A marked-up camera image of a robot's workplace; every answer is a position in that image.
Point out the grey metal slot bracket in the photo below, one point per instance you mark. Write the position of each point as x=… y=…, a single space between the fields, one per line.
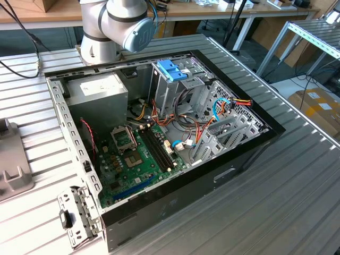
x=85 y=210

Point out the black open PC case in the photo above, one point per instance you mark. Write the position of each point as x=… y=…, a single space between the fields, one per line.
x=186 y=202

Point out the wooden desk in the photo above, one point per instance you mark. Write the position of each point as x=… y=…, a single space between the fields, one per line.
x=66 y=10

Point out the black RAM slot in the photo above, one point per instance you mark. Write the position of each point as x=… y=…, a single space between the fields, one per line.
x=161 y=148
x=157 y=149
x=153 y=151
x=164 y=146

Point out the labelled cardboard box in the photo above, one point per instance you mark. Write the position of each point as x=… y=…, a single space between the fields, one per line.
x=313 y=111

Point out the blue expansion slot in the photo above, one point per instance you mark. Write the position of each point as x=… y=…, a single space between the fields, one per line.
x=132 y=188

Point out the blue plastic drive latch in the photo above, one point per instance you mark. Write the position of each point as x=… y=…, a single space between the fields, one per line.
x=170 y=70

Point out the grey metal drive cage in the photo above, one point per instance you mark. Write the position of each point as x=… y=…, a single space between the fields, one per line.
x=166 y=98

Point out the green motherboard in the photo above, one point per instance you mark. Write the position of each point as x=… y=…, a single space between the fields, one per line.
x=125 y=180

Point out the grey power supply unit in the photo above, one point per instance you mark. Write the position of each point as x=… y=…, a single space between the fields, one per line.
x=98 y=106

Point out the grey metal disk bay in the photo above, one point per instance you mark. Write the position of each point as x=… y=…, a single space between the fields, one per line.
x=204 y=148

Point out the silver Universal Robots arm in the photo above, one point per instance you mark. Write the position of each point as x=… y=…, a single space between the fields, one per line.
x=98 y=18

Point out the CPU socket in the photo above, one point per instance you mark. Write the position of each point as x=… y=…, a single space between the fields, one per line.
x=132 y=160

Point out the flat cardboard sheet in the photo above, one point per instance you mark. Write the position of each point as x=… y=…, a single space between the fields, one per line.
x=265 y=32

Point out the plain brown cardboard box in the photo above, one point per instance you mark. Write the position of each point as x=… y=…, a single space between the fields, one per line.
x=47 y=5

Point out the grey parts rack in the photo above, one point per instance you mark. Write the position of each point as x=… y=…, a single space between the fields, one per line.
x=13 y=148

